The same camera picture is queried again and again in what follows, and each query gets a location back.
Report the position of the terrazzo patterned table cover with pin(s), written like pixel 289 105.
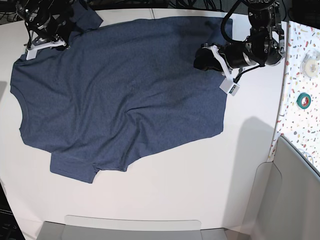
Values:
pixel 300 126

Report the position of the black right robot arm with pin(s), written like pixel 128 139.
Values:
pixel 26 8

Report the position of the grey chair bottom edge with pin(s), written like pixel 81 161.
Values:
pixel 90 228

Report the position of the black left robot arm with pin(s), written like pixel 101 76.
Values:
pixel 264 46

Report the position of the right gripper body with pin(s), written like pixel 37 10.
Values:
pixel 43 30

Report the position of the dark blue t-shirt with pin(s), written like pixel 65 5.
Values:
pixel 119 93

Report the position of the clear tape dispenser roll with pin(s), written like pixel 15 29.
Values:
pixel 310 65

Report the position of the green tape roll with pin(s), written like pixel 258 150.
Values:
pixel 303 101

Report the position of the grey chair right side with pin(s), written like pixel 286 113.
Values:
pixel 284 203

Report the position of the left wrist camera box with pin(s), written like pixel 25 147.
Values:
pixel 229 87

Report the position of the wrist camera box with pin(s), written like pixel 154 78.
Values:
pixel 31 53
pixel 229 87

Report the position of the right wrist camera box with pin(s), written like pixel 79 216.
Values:
pixel 31 53

